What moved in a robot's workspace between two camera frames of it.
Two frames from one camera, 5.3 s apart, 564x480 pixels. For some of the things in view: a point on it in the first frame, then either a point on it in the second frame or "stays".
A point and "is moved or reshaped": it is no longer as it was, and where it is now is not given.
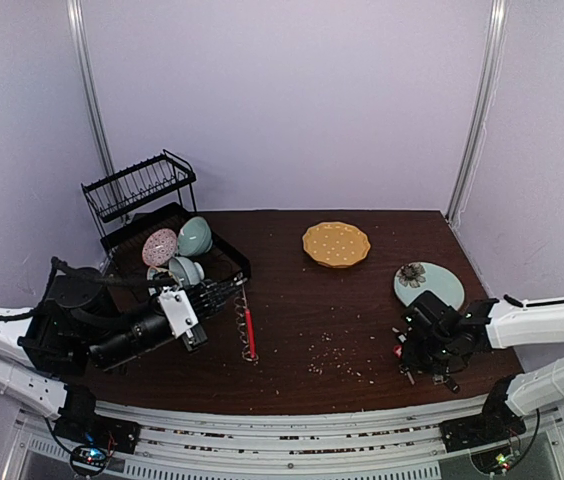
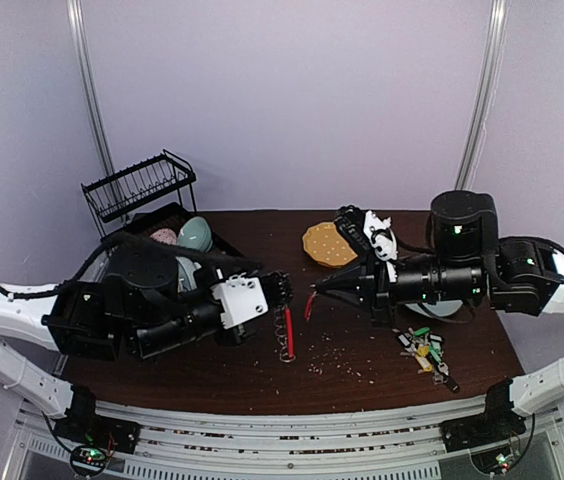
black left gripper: [196, 339] → [240, 336]
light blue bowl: [189, 272] stays
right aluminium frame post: [484, 92] stays
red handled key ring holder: [245, 327] is moved or reshaped
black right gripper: [422, 370] → [378, 288]
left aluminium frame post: [76, 13] stays
